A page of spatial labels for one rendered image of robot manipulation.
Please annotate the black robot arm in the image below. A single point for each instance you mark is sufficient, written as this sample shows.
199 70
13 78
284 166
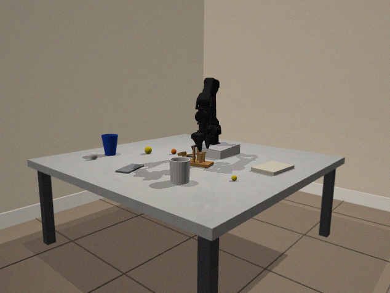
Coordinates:
207 108

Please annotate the beige flat rectangular block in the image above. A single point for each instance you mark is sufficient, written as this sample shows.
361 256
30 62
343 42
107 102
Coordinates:
272 168

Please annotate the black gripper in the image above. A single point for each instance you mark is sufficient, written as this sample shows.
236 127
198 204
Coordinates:
201 136

